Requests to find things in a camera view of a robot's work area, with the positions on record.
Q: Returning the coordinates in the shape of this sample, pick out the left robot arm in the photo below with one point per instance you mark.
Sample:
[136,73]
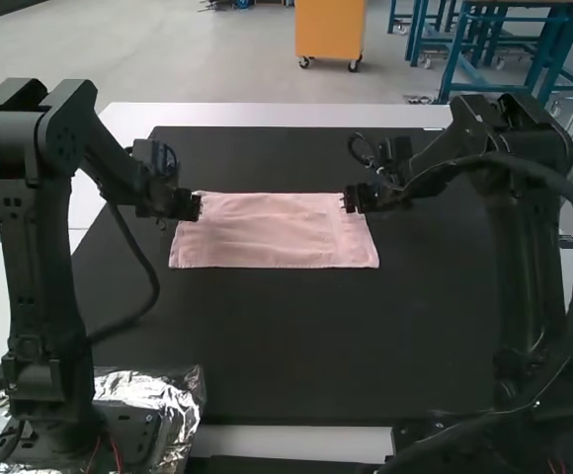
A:
[39,247]

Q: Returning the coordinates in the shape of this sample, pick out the pale towel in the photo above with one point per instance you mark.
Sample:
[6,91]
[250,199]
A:
[267,232]

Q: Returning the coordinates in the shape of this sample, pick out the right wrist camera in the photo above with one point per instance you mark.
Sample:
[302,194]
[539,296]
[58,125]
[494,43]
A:
[395,150]

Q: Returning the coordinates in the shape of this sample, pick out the black mat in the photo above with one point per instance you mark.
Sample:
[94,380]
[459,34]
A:
[291,321]

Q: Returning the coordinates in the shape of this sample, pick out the yellow wheeled cart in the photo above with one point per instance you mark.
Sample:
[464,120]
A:
[328,29]

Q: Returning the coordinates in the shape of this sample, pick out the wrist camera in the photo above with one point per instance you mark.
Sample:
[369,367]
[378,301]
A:
[157,157]
[395,150]

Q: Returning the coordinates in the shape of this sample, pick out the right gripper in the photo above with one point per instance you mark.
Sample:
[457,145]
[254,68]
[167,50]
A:
[363,197]

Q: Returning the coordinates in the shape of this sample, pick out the dark base panel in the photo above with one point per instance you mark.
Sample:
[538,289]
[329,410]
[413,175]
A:
[489,444]
[291,466]

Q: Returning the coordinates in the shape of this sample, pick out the silver foil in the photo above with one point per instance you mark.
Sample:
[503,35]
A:
[168,395]

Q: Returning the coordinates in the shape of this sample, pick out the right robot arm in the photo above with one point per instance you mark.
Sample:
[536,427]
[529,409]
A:
[514,138]

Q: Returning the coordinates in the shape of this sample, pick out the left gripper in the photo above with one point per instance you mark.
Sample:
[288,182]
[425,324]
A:
[185,205]

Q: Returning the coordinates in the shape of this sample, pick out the blue workbench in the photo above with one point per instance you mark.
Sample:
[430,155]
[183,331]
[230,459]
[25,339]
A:
[457,59]
[411,34]

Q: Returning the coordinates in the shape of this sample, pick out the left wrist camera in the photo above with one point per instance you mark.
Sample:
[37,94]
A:
[157,157]

